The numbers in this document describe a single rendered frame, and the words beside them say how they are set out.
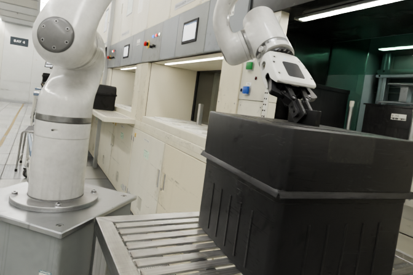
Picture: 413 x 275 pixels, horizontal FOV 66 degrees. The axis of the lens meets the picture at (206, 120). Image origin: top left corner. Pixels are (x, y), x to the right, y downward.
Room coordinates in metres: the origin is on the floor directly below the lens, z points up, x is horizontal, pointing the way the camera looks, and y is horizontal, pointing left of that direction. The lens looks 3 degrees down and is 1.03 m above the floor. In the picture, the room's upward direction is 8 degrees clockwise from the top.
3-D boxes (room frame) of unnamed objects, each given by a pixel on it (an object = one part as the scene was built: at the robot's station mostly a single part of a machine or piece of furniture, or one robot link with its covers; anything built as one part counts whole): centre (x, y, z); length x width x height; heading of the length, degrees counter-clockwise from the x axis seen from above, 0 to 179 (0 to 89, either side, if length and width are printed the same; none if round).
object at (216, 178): (0.62, -0.19, 0.85); 0.28 x 0.28 x 0.17; 23
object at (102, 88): (3.41, 1.16, 0.93); 0.30 x 0.28 x 0.26; 26
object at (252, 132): (0.62, -0.19, 0.98); 0.29 x 0.29 x 0.13; 23
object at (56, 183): (0.73, 0.33, 0.85); 0.19 x 0.19 x 0.18
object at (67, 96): (0.77, 0.33, 1.07); 0.19 x 0.12 x 0.24; 7
